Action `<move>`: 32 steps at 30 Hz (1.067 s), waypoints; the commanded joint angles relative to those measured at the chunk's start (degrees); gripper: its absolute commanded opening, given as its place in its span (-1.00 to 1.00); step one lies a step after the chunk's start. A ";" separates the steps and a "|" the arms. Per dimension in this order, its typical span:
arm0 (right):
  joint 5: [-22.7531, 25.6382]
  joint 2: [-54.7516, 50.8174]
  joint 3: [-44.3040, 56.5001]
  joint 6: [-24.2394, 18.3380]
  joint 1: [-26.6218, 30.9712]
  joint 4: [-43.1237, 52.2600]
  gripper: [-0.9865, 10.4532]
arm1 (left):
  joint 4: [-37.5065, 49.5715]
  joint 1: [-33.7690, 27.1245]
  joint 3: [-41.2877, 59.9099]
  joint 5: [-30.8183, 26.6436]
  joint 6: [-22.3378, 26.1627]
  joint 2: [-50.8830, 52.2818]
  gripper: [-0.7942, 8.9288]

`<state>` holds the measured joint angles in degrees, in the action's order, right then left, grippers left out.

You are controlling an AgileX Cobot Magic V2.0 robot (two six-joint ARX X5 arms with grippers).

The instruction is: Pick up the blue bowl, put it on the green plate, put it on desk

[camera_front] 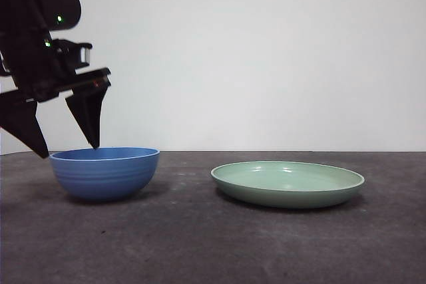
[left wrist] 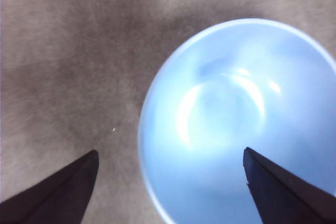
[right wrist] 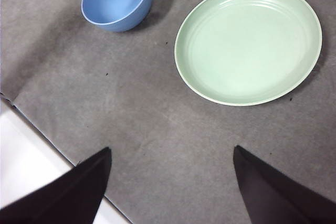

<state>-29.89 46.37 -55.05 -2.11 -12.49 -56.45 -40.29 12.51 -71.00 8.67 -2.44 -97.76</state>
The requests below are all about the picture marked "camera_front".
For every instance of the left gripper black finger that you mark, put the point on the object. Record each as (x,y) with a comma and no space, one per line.
(88,114)
(23,121)

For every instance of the blue ribbed bowl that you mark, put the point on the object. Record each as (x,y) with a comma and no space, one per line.
(103,177)

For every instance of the green plate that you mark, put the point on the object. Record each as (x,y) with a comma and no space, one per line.
(286,194)

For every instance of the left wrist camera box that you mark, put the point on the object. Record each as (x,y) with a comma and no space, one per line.
(85,55)

